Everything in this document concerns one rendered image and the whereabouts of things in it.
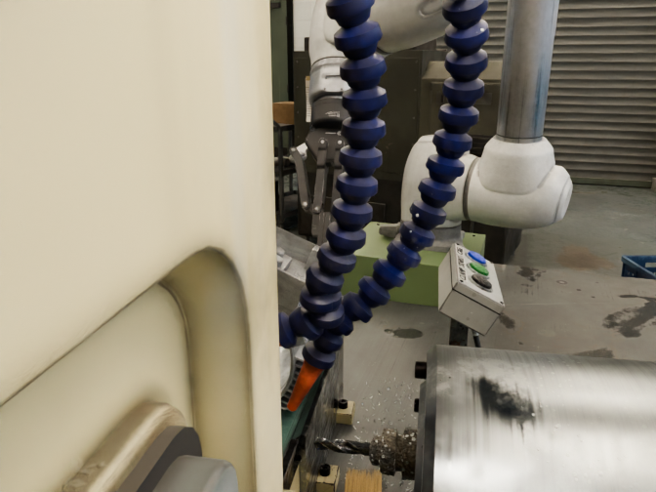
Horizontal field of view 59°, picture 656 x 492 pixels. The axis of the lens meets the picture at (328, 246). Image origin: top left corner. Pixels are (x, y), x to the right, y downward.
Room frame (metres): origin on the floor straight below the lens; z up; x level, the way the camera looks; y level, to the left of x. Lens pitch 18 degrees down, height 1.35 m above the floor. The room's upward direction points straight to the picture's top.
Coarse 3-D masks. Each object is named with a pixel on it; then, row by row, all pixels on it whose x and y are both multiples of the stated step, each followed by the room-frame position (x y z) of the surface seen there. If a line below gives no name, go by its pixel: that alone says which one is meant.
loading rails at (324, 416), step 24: (336, 360) 0.79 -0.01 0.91; (336, 384) 0.79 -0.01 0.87; (312, 408) 0.63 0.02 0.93; (336, 408) 0.80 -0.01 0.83; (288, 432) 0.61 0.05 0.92; (312, 432) 0.62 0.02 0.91; (288, 456) 0.55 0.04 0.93; (312, 456) 0.62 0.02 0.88; (288, 480) 0.53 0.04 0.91; (312, 480) 0.62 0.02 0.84; (336, 480) 0.64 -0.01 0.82
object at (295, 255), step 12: (276, 228) 0.74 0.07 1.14; (276, 240) 0.74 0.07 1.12; (288, 240) 0.73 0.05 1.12; (300, 240) 0.73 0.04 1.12; (276, 252) 0.68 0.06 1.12; (288, 252) 0.73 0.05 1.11; (300, 252) 0.73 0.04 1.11; (312, 252) 0.71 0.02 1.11; (288, 264) 0.68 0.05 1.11; (300, 264) 0.72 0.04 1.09; (288, 276) 0.61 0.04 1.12; (300, 276) 0.62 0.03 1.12; (288, 288) 0.61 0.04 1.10; (300, 288) 0.61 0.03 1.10; (288, 300) 0.61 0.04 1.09; (288, 312) 0.61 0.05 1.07
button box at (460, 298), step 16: (448, 256) 0.84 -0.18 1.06; (464, 256) 0.81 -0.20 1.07; (448, 272) 0.77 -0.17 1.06; (464, 272) 0.74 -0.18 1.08; (448, 288) 0.72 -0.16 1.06; (464, 288) 0.69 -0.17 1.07; (480, 288) 0.71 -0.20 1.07; (496, 288) 0.74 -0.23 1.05; (448, 304) 0.70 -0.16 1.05; (464, 304) 0.69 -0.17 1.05; (480, 304) 0.69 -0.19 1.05; (496, 304) 0.69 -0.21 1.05; (464, 320) 0.69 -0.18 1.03; (480, 320) 0.69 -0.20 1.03
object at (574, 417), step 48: (432, 384) 0.31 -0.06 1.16; (480, 384) 0.31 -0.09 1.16; (528, 384) 0.31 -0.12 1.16; (576, 384) 0.31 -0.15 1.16; (624, 384) 0.31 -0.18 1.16; (384, 432) 0.38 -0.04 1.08; (432, 432) 0.28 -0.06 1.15; (480, 432) 0.27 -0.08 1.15; (528, 432) 0.27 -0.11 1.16; (576, 432) 0.27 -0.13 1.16; (624, 432) 0.27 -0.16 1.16; (432, 480) 0.25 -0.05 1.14; (480, 480) 0.25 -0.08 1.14; (528, 480) 0.25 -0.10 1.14; (576, 480) 0.25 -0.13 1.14; (624, 480) 0.25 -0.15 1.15
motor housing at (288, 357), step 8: (280, 352) 0.77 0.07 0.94; (288, 352) 0.76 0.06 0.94; (296, 352) 0.62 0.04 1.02; (280, 360) 0.74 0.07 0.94; (288, 360) 0.73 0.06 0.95; (296, 360) 0.62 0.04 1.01; (280, 368) 0.71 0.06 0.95; (288, 368) 0.69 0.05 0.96; (296, 368) 0.62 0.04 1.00; (280, 376) 0.68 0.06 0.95; (288, 376) 0.65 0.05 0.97; (296, 376) 0.62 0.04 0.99; (280, 384) 0.65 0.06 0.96; (288, 384) 0.61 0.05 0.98; (280, 392) 0.62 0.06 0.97; (288, 392) 0.62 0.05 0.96; (288, 400) 0.62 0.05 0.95
